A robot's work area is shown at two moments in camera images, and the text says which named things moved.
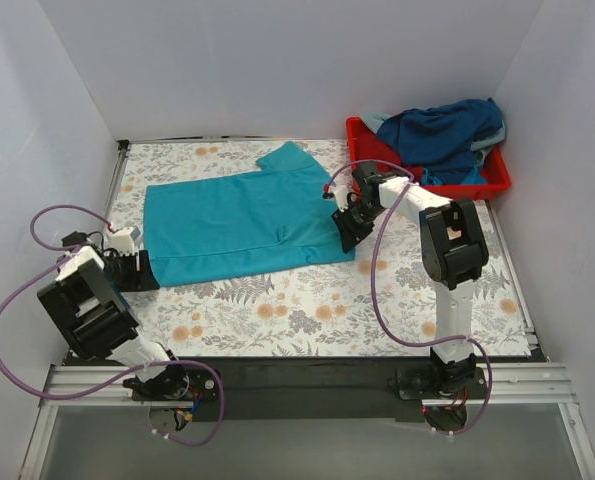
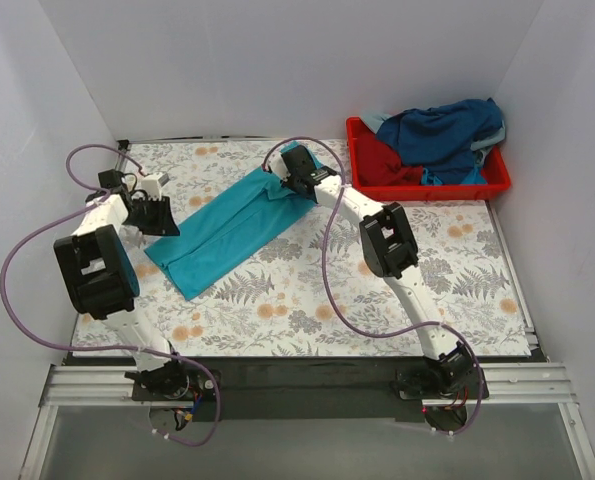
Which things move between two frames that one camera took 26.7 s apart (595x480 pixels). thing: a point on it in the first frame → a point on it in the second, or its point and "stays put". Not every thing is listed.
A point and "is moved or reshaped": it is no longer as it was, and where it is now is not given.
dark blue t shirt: x=441 y=139 stays put
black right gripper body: x=354 y=221 → x=295 y=161
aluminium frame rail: x=102 y=385 stays put
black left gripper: x=134 y=272 → x=147 y=211
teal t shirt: x=271 y=218 is moved or reshaped
